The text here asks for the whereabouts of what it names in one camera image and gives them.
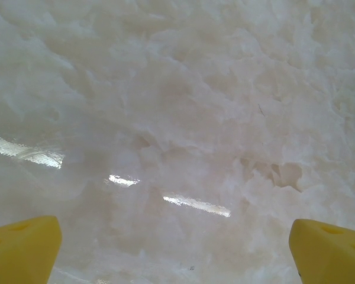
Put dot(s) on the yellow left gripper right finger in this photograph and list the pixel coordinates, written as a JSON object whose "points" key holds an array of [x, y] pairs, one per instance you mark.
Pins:
{"points": [[331, 254]]}

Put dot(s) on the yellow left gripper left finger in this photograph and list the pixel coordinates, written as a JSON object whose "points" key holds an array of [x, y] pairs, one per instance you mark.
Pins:
{"points": [[20, 251]]}

